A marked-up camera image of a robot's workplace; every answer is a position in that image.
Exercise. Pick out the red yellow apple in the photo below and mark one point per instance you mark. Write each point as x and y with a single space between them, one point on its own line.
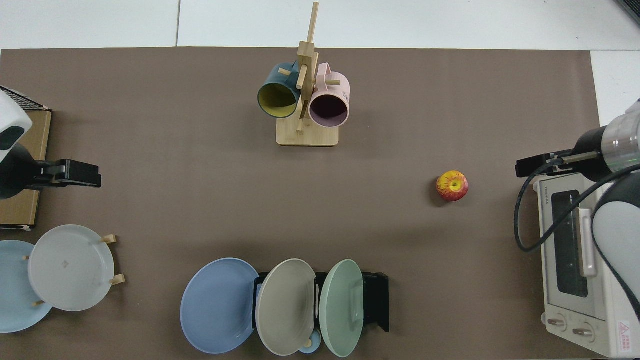
452 186

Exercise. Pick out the grey plate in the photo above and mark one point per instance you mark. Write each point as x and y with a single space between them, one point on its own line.
70 270

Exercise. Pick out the wooden plate rack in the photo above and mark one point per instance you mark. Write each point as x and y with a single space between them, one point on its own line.
118 280

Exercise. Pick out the light blue plate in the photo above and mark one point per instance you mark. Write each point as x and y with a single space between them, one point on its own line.
12 300

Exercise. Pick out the black dish rack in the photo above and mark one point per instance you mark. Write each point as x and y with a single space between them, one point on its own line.
377 300

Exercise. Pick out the green plate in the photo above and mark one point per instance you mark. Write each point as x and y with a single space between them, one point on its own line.
340 305

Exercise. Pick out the beige plate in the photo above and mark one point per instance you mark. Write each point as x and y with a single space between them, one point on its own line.
285 305

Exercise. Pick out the brown table cloth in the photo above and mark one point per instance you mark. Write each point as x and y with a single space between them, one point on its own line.
200 150

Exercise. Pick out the dark grey device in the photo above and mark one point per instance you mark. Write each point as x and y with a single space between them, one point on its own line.
631 7

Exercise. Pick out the pale toaster oven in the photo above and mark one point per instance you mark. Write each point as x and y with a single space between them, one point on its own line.
570 307

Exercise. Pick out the pink cup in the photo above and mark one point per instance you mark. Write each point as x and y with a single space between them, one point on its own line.
337 85

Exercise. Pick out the dark blue cup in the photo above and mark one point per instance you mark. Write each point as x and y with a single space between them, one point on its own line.
274 76

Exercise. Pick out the wooden cup stand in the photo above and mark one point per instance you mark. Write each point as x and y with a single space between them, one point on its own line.
307 137

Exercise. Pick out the small blue round thing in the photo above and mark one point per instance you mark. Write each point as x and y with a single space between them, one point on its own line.
312 346

